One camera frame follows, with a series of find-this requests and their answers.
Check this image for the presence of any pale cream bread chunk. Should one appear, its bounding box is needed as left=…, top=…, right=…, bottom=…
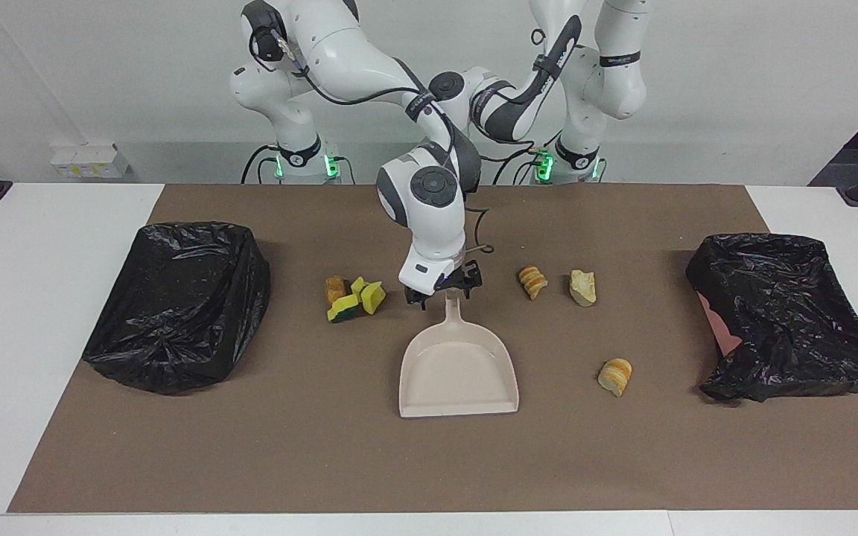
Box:
left=569, top=269, right=598, bottom=307

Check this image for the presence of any taut black bag-lined bin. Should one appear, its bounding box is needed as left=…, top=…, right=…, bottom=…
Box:
left=82, top=221, right=272, bottom=395

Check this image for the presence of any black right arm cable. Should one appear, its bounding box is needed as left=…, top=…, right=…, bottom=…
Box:
left=249, top=7, right=495, bottom=254

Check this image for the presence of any pink bin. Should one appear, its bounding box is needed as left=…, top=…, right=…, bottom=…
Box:
left=699, top=292, right=743, bottom=357

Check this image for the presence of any black base cable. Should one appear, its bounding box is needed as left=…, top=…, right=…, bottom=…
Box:
left=492, top=130, right=568, bottom=185
left=241, top=144, right=281, bottom=185

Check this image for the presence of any white power strip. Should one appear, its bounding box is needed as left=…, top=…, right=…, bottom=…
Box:
left=50, top=144, right=130, bottom=179

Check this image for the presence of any loose black trash bag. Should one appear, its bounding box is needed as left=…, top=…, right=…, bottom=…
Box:
left=686, top=233, right=858, bottom=403

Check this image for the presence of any brown table mat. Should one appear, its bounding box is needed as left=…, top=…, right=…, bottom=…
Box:
left=8, top=184, right=858, bottom=514

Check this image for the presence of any orange crusted bread slice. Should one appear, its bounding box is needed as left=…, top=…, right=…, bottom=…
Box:
left=597, top=358, right=633, bottom=398

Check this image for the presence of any striped croissant bread piece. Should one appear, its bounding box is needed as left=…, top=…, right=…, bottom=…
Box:
left=518, top=266, right=549, bottom=301

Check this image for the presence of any beige plastic dustpan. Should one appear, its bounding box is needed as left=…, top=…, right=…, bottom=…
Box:
left=398, top=290, right=520, bottom=418

